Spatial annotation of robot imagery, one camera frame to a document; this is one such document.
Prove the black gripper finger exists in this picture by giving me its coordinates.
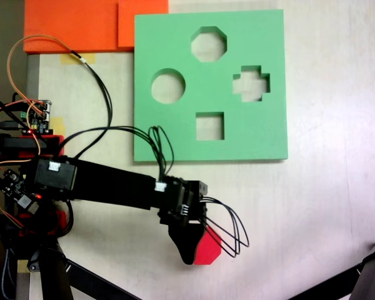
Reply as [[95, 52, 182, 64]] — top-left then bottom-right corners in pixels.
[[167, 224, 206, 266]]

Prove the large orange foam block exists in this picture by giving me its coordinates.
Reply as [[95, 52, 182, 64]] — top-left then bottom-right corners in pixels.
[[22, 0, 136, 54]]

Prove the black clamp block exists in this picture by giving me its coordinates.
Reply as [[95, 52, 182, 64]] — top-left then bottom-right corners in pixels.
[[0, 132, 48, 157]]

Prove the green shape sorting board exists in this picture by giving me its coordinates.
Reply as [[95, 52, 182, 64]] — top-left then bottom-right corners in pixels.
[[132, 9, 289, 163]]

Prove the blue braided cable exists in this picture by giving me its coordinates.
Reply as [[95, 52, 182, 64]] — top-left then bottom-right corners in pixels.
[[0, 174, 18, 300]]

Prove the yellow tape strip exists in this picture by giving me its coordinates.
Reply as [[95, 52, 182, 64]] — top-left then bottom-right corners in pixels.
[[51, 116, 67, 138], [60, 52, 97, 66]]

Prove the red octagonal pillar block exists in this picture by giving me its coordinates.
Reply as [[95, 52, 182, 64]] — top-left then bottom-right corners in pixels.
[[192, 226, 223, 266]]

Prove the black servo cable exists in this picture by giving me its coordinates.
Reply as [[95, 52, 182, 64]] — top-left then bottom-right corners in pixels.
[[58, 125, 175, 186], [198, 196, 250, 259], [70, 49, 114, 160]]

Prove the black circuit board with coils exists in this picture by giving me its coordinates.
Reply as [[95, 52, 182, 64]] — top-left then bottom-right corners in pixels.
[[0, 167, 41, 216]]

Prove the black tripod leg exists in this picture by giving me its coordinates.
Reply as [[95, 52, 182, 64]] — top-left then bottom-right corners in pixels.
[[26, 240, 143, 300], [287, 236, 375, 300]]

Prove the thin orange wire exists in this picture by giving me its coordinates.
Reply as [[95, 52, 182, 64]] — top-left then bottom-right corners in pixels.
[[0, 104, 42, 167]]

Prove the small circuit board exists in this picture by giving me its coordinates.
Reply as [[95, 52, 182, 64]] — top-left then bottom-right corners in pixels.
[[27, 99, 53, 134]]

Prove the long orange wire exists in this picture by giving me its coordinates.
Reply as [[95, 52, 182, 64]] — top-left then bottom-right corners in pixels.
[[6, 34, 87, 109]]

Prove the black cable plug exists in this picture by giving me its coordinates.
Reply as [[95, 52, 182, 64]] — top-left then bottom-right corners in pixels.
[[0, 120, 21, 131]]

